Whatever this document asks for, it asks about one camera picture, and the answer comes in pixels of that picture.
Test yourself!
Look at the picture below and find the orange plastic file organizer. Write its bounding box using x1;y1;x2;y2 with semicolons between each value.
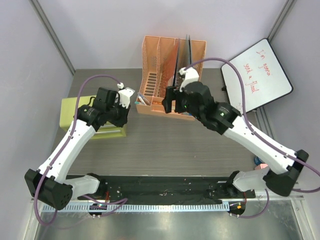
135;35;207;121

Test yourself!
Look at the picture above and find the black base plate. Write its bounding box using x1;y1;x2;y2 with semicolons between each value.
64;174;256;205

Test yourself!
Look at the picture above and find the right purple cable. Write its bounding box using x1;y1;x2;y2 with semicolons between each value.
179;57;320;218

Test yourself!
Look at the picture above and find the blue white pen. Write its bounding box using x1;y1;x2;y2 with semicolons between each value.
137;92;151;106

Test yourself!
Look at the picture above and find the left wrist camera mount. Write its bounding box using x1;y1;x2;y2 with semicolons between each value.
117;82;135;109

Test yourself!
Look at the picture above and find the purple cable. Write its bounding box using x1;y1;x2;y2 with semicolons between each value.
33;74;128;227
179;57;320;218

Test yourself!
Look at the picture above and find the small whiteboard with writing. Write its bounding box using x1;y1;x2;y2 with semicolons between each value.
230;38;294;113

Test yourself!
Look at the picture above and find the teal A4 folder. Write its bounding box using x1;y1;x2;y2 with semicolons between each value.
178;34;192;69

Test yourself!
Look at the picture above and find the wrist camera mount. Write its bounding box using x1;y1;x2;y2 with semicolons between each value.
117;82;135;109
178;67;200;92

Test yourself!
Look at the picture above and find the blue patterned tape roll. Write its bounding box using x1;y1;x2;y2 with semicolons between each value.
253;156;261;166

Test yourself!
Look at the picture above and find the pink cube block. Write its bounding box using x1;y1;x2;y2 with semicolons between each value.
254;163;268;170

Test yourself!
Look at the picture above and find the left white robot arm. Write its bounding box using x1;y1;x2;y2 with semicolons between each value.
24;87;135;210

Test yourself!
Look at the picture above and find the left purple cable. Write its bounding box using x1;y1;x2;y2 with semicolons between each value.
33;74;128;227

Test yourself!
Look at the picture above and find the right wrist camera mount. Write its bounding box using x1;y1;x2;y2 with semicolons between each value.
178;67;200;92

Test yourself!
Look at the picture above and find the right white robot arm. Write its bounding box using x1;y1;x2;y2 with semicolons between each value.
162;81;309;198

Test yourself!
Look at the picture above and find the red A4 folder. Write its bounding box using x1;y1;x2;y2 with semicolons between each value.
160;38;180;89

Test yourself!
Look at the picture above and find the green metal drawer cabinet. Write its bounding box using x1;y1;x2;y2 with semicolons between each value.
59;96;128;139

